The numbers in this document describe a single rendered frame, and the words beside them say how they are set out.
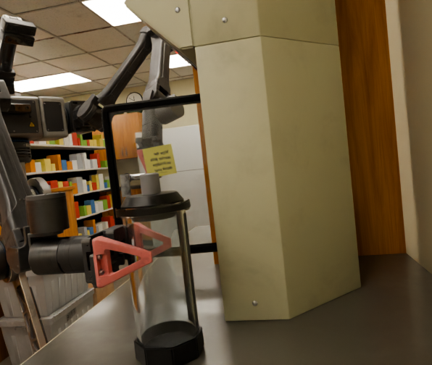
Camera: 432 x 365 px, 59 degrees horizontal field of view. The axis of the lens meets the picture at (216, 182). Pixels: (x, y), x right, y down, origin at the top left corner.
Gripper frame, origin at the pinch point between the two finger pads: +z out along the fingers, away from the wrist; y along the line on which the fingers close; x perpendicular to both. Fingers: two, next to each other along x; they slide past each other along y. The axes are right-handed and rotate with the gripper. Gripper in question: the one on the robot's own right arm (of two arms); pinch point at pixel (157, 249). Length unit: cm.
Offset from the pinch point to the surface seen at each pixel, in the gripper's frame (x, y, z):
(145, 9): -39.0, 10.0, -1.1
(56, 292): 65, 177, -143
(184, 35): -33.5, 10.0, 5.1
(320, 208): -1.8, 17.4, 24.9
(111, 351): 15.8, 0.5, -9.7
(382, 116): -19, 47, 44
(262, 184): -7.5, 10.2, 15.6
